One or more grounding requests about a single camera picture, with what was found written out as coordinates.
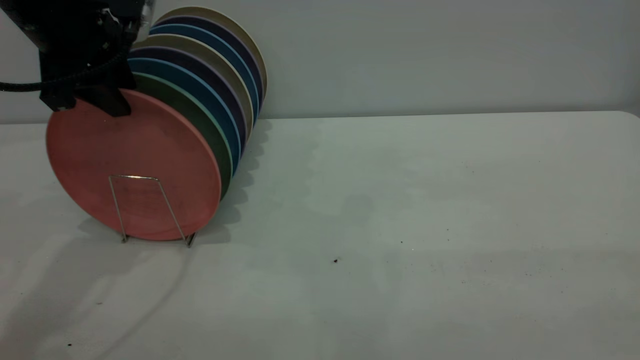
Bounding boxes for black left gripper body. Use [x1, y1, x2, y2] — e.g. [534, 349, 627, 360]
[0, 0, 147, 112]

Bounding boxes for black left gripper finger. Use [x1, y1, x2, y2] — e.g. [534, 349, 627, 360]
[79, 87, 133, 119]

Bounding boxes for pink plastic plate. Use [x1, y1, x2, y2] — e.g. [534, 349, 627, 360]
[46, 89, 223, 242]

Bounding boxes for green plastic plate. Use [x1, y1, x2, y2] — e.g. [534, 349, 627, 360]
[132, 72, 235, 202]

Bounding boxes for blue plastic plate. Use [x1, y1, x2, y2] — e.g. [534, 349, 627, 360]
[127, 57, 243, 162]
[148, 23, 261, 122]

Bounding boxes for dark purple plastic plate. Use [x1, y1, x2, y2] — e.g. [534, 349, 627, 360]
[154, 14, 265, 109]
[129, 46, 250, 147]

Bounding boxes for beige plastic plate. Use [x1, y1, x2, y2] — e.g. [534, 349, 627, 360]
[155, 5, 269, 102]
[132, 33, 255, 127]

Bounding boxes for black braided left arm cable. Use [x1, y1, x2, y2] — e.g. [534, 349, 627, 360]
[0, 47, 129, 94]

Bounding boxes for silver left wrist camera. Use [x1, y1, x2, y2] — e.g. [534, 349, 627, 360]
[134, 0, 154, 42]

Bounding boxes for metal wire plate rack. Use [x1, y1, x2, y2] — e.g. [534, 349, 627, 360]
[108, 174, 197, 249]

